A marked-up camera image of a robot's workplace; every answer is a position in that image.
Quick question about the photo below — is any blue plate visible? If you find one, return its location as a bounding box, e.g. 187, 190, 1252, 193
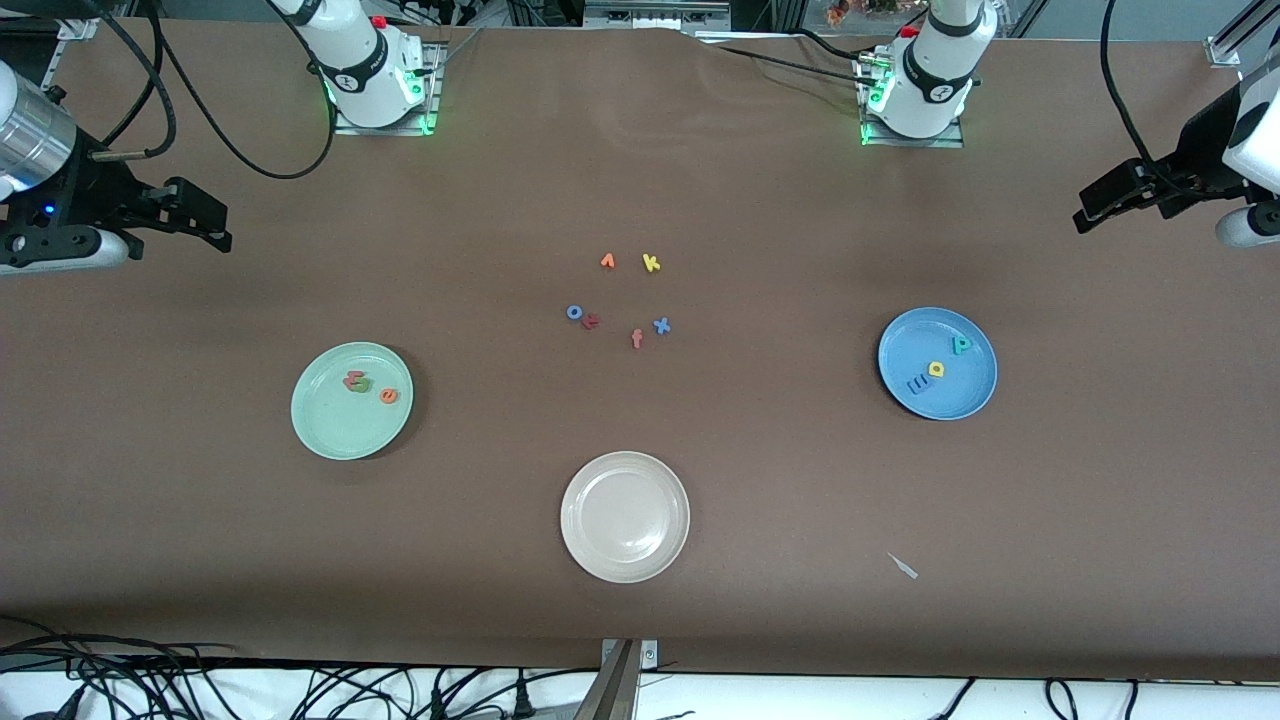
878, 307, 998, 421

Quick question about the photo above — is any light green plate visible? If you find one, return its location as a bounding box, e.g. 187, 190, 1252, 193
291, 342, 414, 461

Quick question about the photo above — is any brown table cover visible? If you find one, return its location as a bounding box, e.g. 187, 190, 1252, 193
0, 18, 1280, 681

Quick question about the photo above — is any beige plate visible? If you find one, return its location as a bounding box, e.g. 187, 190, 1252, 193
560, 451, 691, 584

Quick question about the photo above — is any grey metal pole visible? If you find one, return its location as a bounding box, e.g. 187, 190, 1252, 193
575, 640, 641, 720

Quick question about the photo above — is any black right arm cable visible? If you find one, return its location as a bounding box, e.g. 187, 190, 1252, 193
90, 0, 338, 181

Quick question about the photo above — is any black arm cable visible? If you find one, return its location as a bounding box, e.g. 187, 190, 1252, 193
90, 0, 338, 181
1100, 0, 1186, 191

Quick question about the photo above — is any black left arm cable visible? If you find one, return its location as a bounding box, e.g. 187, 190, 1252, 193
1100, 0, 1186, 191

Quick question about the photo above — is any aluminium corner rail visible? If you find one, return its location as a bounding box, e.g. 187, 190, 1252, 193
1205, 0, 1280, 69
40, 5, 101, 61

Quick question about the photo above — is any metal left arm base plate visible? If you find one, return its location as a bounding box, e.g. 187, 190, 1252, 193
855, 50, 966, 149

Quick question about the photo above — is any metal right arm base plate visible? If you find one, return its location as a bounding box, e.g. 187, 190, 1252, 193
333, 40, 442, 137

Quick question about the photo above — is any black cable on table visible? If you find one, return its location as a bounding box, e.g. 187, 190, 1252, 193
715, 43, 881, 91

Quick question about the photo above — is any grey metal frame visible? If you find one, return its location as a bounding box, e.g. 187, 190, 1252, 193
585, 0, 731, 33

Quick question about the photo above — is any silver metal bracket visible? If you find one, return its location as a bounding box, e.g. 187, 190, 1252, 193
600, 638, 659, 671

